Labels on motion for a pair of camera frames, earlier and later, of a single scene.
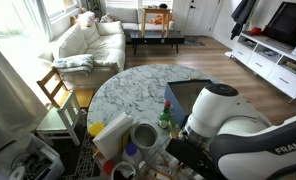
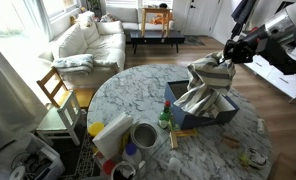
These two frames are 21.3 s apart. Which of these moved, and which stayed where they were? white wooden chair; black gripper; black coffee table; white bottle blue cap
Moved: black gripper
Stayed: black coffee table; white bottle blue cap; white wooden chair
